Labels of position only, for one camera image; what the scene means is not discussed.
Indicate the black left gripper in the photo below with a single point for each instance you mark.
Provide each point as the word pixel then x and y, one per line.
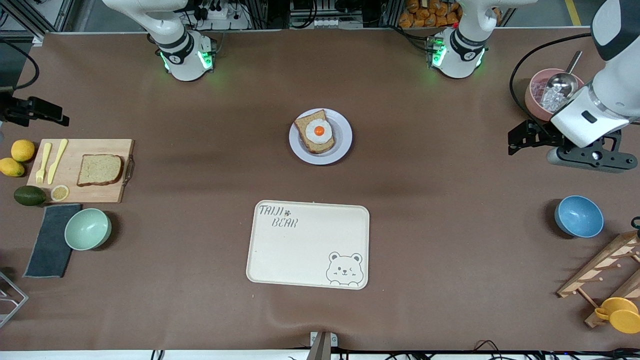
pixel 544 131

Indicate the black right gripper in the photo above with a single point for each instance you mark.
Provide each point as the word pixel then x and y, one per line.
pixel 21 111

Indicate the brown bread slice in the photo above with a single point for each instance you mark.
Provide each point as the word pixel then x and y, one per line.
pixel 302 131
pixel 100 170

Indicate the white round plate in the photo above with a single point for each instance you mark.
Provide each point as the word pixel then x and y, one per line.
pixel 340 145

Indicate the fried egg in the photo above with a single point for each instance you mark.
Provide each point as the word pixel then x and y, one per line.
pixel 319 131

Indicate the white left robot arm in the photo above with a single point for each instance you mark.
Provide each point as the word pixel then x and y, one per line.
pixel 460 60

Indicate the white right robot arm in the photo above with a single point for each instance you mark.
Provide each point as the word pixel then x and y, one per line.
pixel 185 65

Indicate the pink bowl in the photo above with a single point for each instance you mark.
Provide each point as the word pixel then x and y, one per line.
pixel 532 100

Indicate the yellow plastic fork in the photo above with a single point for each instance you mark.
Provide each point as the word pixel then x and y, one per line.
pixel 46 156

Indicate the clear ice cube pile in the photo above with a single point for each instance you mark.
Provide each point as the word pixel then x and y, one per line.
pixel 550 100

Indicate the yellow lemon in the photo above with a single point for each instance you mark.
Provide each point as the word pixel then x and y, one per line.
pixel 11 167
pixel 23 150

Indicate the yellow plastic knife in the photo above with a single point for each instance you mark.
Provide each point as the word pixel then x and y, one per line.
pixel 57 160

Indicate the metal scoop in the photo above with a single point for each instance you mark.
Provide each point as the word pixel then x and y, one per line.
pixel 562 82

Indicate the lemon half slice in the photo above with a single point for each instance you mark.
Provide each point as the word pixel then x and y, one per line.
pixel 59 193

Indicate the green avocado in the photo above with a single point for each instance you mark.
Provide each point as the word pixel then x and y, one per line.
pixel 29 196

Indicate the wooden cutting board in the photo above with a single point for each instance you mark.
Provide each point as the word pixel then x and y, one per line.
pixel 90 195

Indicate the blue bowl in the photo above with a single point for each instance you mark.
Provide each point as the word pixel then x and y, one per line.
pixel 580 217

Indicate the mint green bowl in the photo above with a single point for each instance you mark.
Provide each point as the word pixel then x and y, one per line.
pixel 87 230

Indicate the dark grey cloth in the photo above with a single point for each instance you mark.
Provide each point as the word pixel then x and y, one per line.
pixel 47 250

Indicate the wooden rack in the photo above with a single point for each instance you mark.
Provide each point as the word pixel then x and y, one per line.
pixel 595 267

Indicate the orange snack bags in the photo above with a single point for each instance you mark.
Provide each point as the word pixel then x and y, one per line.
pixel 430 15

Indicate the white power strip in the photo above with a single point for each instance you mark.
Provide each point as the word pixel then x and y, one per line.
pixel 330 22
pixel 220 15

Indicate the yellow cup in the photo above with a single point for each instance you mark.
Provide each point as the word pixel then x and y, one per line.
pixel 622 317

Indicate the cream bear print tray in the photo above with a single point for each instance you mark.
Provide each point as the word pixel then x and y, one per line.
pixel 300 260

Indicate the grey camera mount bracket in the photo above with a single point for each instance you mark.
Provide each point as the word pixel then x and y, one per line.
pixel 320 347

